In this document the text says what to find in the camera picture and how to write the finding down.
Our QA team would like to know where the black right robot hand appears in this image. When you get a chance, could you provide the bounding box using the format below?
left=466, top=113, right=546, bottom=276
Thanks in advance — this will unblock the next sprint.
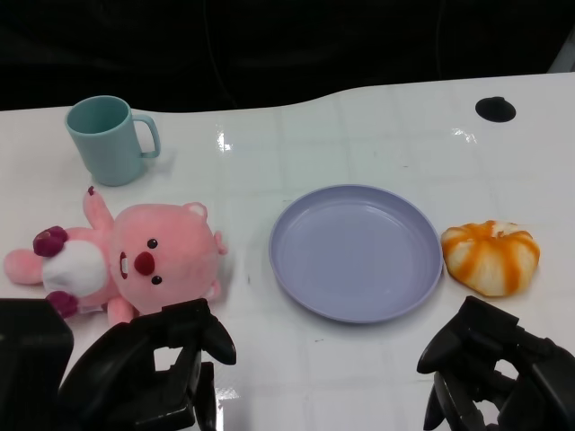
left=416, top=295, right=575, bottom=431

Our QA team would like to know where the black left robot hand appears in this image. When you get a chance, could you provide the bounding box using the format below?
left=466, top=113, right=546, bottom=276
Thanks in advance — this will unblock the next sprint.
left=57, top=298, right=238, bottom=431

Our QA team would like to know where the pink plush beaver doll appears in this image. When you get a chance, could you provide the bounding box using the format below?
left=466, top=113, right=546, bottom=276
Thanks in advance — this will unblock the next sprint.
left=3, top=186, right=230, bottom=327

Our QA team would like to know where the lavender plastic plate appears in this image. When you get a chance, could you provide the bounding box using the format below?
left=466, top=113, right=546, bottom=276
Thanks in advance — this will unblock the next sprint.
left=268, top=183, right=445, bottom=325

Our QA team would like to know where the orange white bun toy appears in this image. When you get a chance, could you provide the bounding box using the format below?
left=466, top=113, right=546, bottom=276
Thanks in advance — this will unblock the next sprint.
left=439, top=219, right=542, bottom=298

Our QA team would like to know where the teal plastic mug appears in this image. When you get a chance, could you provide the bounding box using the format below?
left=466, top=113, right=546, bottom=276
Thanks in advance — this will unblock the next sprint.
left=65, top=94, right=162, bottom=188

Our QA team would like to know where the black round table grommet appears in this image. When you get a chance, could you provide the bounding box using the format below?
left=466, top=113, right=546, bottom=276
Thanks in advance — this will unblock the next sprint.
left=474, top=95, right=517, bottom=122

